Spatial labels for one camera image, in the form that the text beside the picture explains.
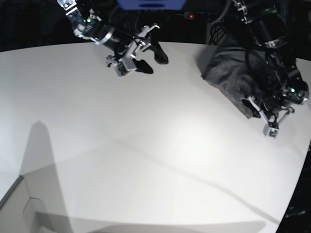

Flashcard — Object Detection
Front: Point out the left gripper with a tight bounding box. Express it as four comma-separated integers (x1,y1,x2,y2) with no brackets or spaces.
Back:
242,96,295,138

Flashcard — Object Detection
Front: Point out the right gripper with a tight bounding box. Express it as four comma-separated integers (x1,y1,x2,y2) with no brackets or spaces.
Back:
106,24,169,77

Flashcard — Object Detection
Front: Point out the grey t-shirt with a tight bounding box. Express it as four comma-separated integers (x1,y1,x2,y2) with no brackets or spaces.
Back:
202,35,280,116

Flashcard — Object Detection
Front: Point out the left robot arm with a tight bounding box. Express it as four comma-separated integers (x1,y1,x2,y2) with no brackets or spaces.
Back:
203,0,310,138

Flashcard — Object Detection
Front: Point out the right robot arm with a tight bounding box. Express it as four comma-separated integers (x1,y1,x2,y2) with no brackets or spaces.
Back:
57,0,169,77

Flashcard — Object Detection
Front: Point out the black power strip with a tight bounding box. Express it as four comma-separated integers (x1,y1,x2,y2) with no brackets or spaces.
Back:
183,12,219,21

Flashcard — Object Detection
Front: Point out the blue box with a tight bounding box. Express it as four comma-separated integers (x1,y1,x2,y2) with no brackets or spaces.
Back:
117,0,186,10

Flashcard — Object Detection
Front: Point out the black cable bundle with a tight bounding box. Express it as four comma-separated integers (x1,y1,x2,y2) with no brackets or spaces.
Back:
209,20,229,46

